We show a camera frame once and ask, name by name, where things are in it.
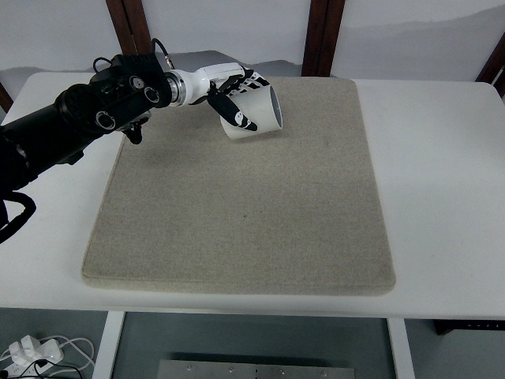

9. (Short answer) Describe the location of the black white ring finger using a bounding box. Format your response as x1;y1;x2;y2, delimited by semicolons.
224;71;265;85

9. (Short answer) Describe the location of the black sleeved arm cable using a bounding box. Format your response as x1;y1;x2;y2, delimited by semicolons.
0;191;37;244

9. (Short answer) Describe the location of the right brown wooden frame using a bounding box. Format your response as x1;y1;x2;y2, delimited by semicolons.
475;34;505;98

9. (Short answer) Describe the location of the grey felt mat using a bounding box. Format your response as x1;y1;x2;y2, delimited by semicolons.
81;77;396;295

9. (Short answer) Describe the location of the brown wooden frame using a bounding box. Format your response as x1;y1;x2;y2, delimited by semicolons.
301;0;346;77
106;0;161;73
475;34;505;98

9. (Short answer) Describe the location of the white power strip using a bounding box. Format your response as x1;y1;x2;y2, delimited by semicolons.
2;335;64;378

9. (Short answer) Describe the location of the middle brown wooden frame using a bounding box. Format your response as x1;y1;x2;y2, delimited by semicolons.
301;0;346;77

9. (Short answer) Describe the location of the white power cable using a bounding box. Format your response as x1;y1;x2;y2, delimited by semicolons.
35;335;96;379

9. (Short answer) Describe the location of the white ribbed cup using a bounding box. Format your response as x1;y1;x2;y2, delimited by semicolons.
220;85;282;140

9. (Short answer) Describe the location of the white table leg frame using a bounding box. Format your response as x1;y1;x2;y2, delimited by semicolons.
92;311;415;378

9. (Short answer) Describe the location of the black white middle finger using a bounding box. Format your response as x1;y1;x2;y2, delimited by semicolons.
232;78;271;92

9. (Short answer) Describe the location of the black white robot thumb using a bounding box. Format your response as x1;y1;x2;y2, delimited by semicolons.
207;88;257;132

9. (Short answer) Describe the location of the metal base plate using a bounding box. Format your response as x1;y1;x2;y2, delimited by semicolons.
157;360;356;379

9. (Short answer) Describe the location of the left brown wooden frame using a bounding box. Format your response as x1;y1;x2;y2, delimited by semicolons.
106;0;161;73

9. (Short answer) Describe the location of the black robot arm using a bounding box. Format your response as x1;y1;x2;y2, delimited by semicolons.
1;54;269;197

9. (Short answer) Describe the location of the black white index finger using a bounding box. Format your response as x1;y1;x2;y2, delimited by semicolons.
226;86;259;97

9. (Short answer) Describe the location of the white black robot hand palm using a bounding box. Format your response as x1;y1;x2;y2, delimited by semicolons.
179;62;245;106

